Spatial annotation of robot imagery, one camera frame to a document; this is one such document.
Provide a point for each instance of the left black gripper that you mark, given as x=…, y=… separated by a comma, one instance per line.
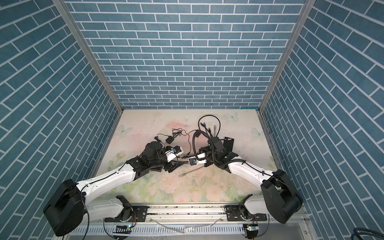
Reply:
x=171, y=167

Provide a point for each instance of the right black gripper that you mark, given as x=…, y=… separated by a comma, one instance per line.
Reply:
x=204, y=149

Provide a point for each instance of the black ethernet cable gold plug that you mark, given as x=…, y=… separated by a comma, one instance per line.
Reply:
x=209, y=127

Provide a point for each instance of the black network switch blue ports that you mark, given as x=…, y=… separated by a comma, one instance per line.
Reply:
x=157, y=168

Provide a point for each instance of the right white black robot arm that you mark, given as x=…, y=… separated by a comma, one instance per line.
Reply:
x=280, y=198

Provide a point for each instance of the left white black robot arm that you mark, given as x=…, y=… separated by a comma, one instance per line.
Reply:
x=102, y=186

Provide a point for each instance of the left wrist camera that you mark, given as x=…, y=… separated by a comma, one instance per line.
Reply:
x=174, y=153

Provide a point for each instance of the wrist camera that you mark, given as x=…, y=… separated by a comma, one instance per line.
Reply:
x=174, y=153
x=199, y=160

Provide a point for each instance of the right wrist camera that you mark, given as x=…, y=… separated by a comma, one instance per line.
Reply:
x=199, y=160

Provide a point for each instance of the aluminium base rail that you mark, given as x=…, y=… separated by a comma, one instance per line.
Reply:
x=119, y=219

